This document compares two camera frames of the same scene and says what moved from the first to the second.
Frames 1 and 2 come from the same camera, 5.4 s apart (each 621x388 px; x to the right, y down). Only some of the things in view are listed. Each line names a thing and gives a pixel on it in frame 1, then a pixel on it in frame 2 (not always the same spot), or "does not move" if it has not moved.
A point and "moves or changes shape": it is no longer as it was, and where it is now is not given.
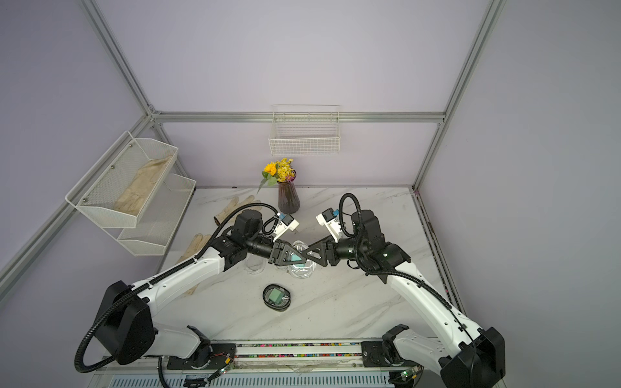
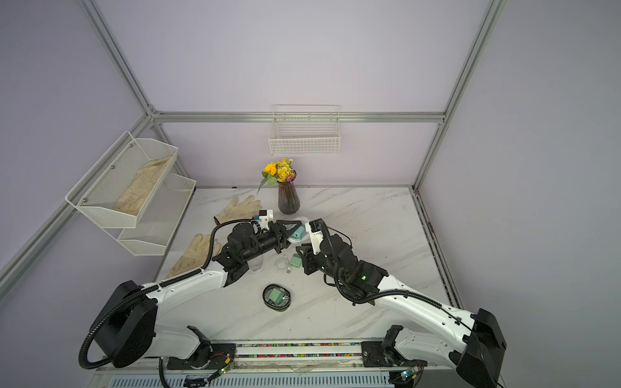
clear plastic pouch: x=303 y=270 moves or changes shape
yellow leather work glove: x=195 y=246 does not move
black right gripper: x=328 y=247 → x=310 y=258
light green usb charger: x=276 y=296 does not move
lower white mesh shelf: x=160 y=219 does not move
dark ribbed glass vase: x=289 y=200 does not move
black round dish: x=276 y=297 does not move
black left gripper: x=281 y=259 → x=280 y=233
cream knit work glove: x=234 y=204 does not move
